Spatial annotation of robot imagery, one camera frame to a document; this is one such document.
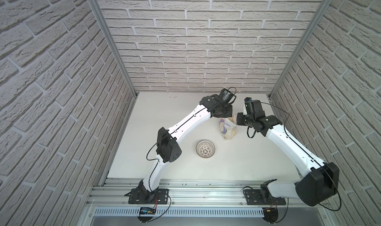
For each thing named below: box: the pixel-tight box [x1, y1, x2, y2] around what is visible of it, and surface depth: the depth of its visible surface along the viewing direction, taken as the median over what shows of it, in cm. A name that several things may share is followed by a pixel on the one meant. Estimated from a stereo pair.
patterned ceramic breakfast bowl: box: [195, 139, 216, 159], surface depth 90 cm
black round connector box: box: [261, 207, 279, 224], surface depth 72 cm
